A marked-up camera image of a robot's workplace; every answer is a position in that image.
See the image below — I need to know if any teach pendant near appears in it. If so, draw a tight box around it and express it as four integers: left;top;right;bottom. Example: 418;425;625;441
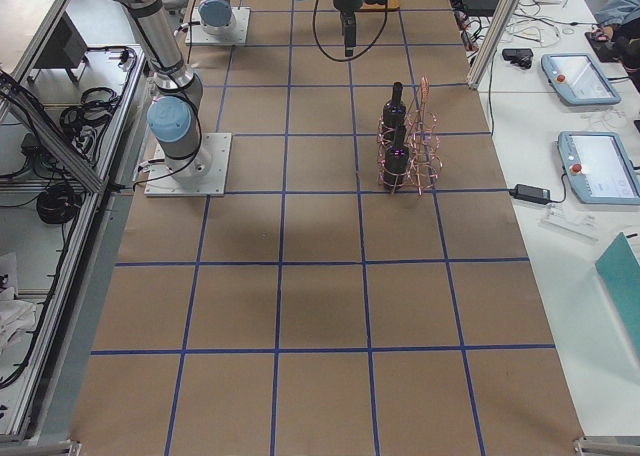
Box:
557;131;639;206

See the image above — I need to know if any aluminium frame post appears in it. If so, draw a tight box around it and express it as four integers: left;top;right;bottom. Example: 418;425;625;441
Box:
466;0;520;90

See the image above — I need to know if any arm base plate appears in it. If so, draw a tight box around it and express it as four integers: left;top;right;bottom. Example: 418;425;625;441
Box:
144;133;232;197
185;7;251;46

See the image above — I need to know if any black cable bundle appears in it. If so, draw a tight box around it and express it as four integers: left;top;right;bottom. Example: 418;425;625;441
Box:
58;86;124;140

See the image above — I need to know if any copper wire bottle basket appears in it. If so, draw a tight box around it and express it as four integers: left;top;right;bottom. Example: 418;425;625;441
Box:
377;76;443;193

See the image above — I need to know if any dark wine bottle in basket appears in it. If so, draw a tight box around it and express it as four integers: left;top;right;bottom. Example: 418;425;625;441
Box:
381;81;406;141

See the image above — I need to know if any black power adapter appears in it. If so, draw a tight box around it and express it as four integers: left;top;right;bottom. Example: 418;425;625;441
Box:
509;184;551;205

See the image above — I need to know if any teach pendant far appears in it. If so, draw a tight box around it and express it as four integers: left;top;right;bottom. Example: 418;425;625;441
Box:
541;53;621;106

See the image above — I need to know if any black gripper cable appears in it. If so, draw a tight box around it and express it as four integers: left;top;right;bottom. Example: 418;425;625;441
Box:
312;0;389;62

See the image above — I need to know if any teal folder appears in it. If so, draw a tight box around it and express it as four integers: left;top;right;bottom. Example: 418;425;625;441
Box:
595;232;640;352

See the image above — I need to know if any teach pendant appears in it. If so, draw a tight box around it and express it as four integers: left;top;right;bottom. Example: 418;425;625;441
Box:
557;131;639;206
541;53;621;106

